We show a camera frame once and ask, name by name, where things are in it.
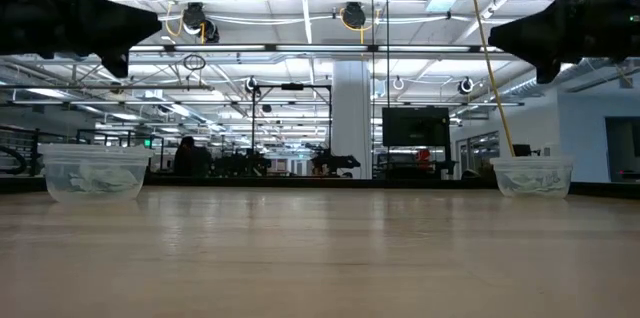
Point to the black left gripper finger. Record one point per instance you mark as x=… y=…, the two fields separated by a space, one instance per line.
x=132 y=15
x=130 y=35

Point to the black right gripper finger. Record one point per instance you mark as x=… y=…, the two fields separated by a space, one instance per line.
x=530 y=47
x=530 y=25

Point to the black background robot arm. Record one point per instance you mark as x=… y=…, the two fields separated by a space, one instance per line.
x=332 y=162

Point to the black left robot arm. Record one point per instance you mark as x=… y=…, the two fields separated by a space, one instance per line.
x=20 y=8

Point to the ceiling air vent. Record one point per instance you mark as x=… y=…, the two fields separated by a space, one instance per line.
x=441 y=0

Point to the small black monitor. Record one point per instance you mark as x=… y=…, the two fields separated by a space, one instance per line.
x=522 y=150

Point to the green exit sign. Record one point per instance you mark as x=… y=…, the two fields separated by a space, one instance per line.
x=147 y=143

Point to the clear plastic container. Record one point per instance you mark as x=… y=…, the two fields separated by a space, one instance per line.
x=560 y=165
x=60 y=158

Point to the person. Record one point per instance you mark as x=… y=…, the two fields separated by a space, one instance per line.
x=190 y=158

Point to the large black monitor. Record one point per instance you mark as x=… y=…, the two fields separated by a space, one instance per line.
x=415 y=128

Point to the black metal railing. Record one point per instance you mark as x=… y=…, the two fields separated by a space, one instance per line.
x=34 y=158

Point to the red object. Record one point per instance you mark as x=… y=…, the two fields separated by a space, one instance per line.
x=423 y=157

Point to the black overhead light bar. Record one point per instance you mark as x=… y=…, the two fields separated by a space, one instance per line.
x=320 y=48

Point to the white building column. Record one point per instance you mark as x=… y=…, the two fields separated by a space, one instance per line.
x=350 y=118

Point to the dark wall window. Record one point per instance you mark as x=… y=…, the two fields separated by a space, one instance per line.
x=622 y=148

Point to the black robot rig frame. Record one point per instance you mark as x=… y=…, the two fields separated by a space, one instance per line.
x=292 y=86

